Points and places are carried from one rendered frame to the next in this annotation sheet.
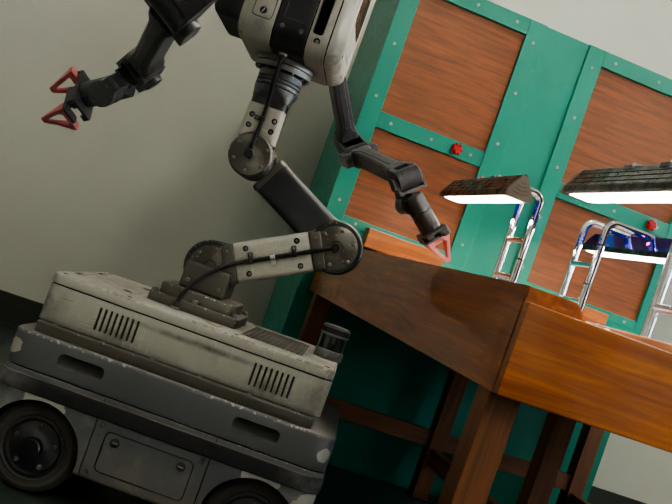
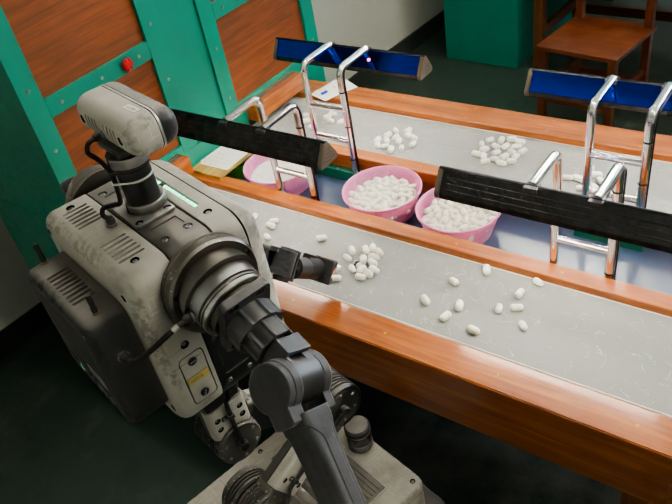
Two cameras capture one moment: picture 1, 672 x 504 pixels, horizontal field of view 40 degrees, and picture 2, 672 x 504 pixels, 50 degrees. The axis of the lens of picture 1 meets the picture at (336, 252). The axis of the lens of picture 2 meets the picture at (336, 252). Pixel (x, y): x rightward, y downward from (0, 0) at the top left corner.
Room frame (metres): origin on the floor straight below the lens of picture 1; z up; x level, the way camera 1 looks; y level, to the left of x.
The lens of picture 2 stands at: (1.22, 0.63, 2.08)
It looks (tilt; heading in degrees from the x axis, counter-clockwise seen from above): 38 degrees down; 323
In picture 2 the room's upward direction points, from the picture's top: 12 degrees counter-clockwise
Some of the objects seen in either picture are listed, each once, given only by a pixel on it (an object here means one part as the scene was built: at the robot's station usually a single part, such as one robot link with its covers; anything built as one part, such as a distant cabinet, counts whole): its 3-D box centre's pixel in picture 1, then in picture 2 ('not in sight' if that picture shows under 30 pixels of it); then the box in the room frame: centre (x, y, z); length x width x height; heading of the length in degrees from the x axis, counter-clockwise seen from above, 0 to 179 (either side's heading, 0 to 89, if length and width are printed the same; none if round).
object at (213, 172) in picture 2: not in sight; (234, 151); (3.33, -0.57, 0.77); 0.33 x 0.15 x 0.01; 102
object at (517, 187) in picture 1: (483, 188); (244, 134); (2.89, -0.37, 1.08); 0.62 x 0.08 x 0.07; 12
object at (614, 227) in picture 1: (598, 290); (343, 112); (2.98, -0.84, 0.90); 0.20 x 0.19 x 0.45; 12
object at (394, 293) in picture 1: (399, 295); (333, 332); (2.41, -0.19, 0.67); 1.81 x 0.12 x 0.19; 12
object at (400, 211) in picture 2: not in sight; (383, 199); (2.68, -0.70, 0.72); 0.27 x 0.27 x 0.10
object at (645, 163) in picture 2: not in sight; (623, 163); (2.03, -1.04, 0.90); 0.20 x 0.19 x 0.45; 12
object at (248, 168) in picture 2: not in sight; (281, 173); (3.12, -0.61, 0.72); 0.27 x 0.27 x 0.10
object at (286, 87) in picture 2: (567, 309); (275, 95); (3.45, -0.89, 0.83); 0.30 x 0.06 x 0.07; 102
